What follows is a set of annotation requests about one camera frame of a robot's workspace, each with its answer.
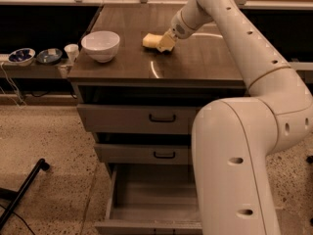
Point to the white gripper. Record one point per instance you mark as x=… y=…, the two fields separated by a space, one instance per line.
x=178 y=27

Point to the yellow sponge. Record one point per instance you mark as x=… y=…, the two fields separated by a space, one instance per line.
x=151 y=40

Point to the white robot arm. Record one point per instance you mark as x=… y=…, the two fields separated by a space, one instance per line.
x=232 y=137

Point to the top drawer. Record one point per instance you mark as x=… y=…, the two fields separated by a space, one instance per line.
x=132 y=110

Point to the drawer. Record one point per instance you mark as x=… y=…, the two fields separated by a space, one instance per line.
x=152 y=199
x=132 y=110
x=154 y=149

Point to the middle drawer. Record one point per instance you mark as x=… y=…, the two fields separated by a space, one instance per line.
x=154 y=149

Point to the bottom drawer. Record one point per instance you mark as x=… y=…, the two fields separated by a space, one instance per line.
x=152 y=199

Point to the white ceramic bowl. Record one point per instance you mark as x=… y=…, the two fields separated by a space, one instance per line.
x=102 y=46

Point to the white paper cup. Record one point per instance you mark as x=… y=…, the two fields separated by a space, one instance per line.
x=72 y=51

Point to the low side shelf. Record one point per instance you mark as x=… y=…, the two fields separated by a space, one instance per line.
x=36 y=70

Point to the dark blue shallow bowl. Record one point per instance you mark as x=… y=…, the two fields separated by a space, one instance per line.
x=49 y=56

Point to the blue patterned bowl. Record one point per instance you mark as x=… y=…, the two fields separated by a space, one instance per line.
x=22 y=57

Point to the black metal stand leg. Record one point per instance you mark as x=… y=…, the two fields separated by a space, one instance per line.
x=14 y=197

